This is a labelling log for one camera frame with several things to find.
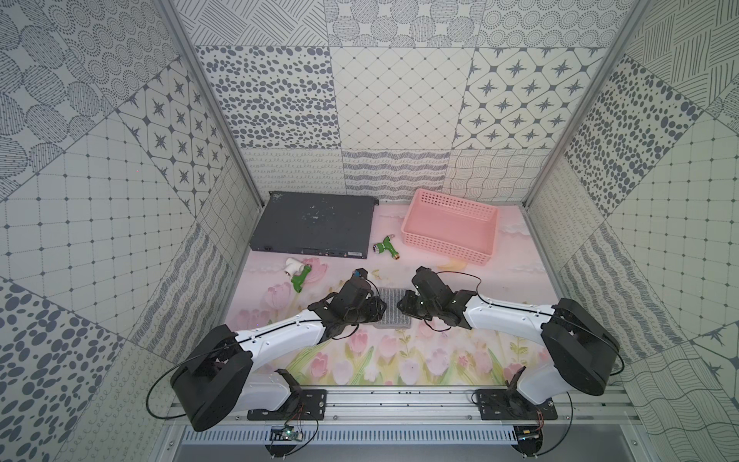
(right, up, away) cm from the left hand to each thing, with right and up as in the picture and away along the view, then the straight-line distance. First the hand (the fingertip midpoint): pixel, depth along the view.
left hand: (382, 296), depth 84 cm
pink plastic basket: (+27, +21, +27) cm, 44 cm away
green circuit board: (-24, -31, -14) cm, 42 cm away
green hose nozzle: (+1, +14, +21) cm, 25 cm away
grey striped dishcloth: (+3, -8, +3) cm, 9 cm away
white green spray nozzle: (-30, +5, +14) cm, 33 cm away
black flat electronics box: (-26, +22, +26) cm, 43 cm away
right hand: (+5, -4, +2) cm, 7 cm away
